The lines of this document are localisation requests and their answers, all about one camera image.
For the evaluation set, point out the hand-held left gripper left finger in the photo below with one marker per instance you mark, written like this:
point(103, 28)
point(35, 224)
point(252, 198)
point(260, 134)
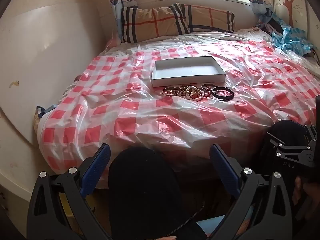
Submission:
point(97, 170)

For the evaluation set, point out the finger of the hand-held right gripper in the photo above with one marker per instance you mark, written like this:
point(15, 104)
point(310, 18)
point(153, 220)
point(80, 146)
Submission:
point(313, 140)

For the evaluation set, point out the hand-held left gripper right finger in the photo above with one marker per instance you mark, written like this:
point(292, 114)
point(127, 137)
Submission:
point(225, 170)

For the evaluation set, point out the black bangle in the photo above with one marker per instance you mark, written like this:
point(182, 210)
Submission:
point(222, 95)

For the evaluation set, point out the metal bangle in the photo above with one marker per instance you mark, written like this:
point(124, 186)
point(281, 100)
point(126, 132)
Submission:
point(171, 90)

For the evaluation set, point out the white cardboard box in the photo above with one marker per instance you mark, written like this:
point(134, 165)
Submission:
point(185, 78)

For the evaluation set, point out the person's right hand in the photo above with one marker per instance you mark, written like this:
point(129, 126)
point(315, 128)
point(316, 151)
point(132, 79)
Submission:
point(298, 187)

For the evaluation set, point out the person's right leg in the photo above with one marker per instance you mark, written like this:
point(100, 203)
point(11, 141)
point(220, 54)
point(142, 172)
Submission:
point(287, 126)

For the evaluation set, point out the red checkered plastic sheet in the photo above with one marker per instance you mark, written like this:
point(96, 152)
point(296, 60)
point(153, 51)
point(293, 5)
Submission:
point(125, 110)

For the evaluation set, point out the blue striped cloth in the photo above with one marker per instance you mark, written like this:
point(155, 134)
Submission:
point(290, 40)

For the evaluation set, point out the black cloth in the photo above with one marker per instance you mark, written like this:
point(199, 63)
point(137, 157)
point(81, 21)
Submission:
point(275, 26)

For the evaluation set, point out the pink cloth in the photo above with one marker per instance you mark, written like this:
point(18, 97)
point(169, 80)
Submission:
point(112, 42)

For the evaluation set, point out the plaid pillow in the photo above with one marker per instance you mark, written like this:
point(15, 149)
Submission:
point(150, 22)
point(210, 17)

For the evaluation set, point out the tree wall sticker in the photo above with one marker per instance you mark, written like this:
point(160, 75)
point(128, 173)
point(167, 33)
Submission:
point(290, 7)

